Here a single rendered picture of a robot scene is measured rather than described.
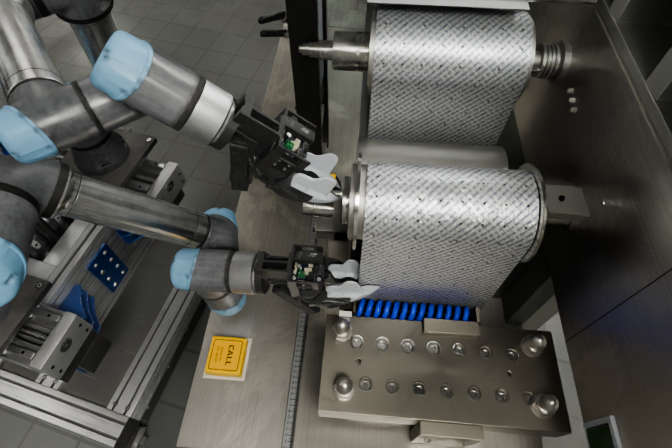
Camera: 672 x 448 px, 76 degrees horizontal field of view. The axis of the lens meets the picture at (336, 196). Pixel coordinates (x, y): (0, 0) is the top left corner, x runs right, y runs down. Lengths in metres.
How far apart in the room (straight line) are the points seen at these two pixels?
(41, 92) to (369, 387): 0.64
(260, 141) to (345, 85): 0.82
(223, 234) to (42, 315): 0.54
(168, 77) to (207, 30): 2.80
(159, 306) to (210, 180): 0.79
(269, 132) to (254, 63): 2.42
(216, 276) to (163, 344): 0.98
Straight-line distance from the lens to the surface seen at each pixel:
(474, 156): 0.77
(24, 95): 0.68
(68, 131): 0.65
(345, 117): 1.27
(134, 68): 0.55
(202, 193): 2.31
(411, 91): 0.73
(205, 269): 0.78
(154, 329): 1.77
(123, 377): 1.76
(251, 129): 0.57
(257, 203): 1.10
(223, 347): 0.93
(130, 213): 0.85
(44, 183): 0.81
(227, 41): 3.20
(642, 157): 0.61
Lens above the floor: 1.79
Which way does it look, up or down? 55 degrees down
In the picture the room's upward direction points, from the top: straight up
